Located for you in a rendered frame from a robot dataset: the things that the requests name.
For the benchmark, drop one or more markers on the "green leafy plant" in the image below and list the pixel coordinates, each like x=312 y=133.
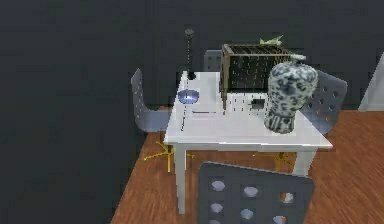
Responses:
x=271 y=40

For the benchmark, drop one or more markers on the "thin dark pen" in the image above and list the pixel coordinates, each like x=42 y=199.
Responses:
x=204 y=112

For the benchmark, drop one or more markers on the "blue glass bowl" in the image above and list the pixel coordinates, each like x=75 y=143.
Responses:
x=188 y=96

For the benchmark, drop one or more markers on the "white square table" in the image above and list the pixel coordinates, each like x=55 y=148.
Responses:
x=233 y=128

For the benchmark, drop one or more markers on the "grey perforated chair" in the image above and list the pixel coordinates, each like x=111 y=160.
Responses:
x=253 y=196
x=212 y=60
x=325 y=100
x=146 y=110

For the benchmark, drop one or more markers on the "blue and white patterned vase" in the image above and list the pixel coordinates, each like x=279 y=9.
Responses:
x=289 y=93

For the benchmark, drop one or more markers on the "small black box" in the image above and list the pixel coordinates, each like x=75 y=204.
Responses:
x=257 y=103

